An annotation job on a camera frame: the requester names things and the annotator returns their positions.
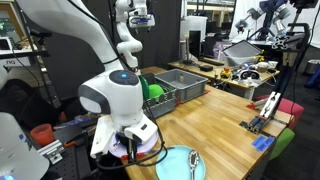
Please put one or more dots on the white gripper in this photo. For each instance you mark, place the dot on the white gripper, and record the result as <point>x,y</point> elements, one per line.
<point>141,128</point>

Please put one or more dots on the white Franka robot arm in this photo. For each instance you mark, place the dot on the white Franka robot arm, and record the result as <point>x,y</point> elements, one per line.
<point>113,96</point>

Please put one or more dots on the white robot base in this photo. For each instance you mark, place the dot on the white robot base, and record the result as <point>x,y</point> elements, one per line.
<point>16,150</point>

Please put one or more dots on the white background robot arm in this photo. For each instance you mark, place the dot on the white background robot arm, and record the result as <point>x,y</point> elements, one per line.
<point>128,43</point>

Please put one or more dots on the teal plate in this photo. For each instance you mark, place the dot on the teal plate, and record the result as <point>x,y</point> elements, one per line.
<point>173,163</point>

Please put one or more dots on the green plate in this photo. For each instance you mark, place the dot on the green plate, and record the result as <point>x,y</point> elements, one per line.
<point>144,87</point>

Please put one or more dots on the large white bowl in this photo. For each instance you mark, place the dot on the large white bowl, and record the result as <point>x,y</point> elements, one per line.
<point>149,141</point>

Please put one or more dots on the gray dish rack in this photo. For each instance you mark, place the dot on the gray dish rack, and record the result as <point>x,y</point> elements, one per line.
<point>163,105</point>

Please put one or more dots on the silver metal spoon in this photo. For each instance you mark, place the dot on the silver metal spoon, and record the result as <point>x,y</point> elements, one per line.
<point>193,158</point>

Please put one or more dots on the green bowl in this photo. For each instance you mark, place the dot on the green bowl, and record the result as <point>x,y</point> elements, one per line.
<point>156,90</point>

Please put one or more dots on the gray plastic bin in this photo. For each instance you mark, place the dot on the gray plastic bin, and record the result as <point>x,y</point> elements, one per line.
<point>186,85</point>

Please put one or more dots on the red cup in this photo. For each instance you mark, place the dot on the red cup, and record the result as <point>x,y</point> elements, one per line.
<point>42,134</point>

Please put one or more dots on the yellow toy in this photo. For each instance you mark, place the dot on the yellow toy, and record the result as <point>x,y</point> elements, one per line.
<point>226,73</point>

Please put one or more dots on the wooden background table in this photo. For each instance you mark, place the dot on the wooden background table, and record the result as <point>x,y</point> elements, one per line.
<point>233,81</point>

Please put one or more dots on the black monitor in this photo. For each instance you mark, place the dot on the black monitor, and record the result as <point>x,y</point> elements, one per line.
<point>195,43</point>

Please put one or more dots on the open gray case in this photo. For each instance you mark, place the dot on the open gray case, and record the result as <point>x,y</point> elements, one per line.
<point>241,50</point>

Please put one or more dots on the green chair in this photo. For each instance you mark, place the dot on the green chair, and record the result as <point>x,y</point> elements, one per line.
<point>283,141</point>

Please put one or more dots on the pink chair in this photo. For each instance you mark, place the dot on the pink chair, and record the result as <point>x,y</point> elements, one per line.
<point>291,110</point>

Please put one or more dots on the black stand pole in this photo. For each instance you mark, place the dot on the black stand pole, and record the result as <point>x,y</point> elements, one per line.
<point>293,60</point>

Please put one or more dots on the gray trash can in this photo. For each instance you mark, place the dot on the gray trash can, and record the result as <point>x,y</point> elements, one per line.
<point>312,67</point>

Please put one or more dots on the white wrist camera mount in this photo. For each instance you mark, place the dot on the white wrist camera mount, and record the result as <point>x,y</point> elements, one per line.
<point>101,136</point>

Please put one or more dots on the aluminum bracket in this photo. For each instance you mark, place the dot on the aluminum bracket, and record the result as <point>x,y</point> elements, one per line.
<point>51,150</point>

